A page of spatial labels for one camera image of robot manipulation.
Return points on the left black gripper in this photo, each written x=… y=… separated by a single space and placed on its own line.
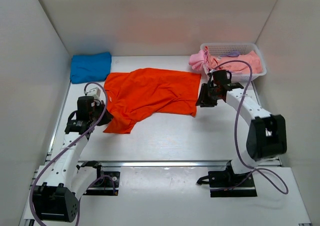
x=107 y=117

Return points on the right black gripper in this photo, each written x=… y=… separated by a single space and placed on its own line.
x=203 y=101

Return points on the orange t-shirt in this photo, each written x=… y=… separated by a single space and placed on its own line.
x=135 y=96

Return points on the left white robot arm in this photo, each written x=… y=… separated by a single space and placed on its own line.
x=60 y=185

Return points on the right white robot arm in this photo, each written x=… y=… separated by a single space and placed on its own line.
x=266 y=137

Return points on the light pink t-shirt in basket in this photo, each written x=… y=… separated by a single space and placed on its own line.
x=231 y=63

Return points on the pink t-shirt over basket edge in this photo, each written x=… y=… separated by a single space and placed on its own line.
x=199 y=61

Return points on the white plastic basket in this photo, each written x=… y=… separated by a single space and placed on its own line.
x=221 y=49

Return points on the folded blue t-shirt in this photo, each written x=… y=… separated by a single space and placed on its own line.
x=90 y=68

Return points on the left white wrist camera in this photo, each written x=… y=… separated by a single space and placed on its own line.
x=94 y=92

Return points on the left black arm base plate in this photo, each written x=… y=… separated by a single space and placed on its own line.
x=107 y=184

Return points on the aluminium rail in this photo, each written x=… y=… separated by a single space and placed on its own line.
x=163 y=163

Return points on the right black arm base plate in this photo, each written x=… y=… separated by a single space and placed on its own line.
x=223 y=184

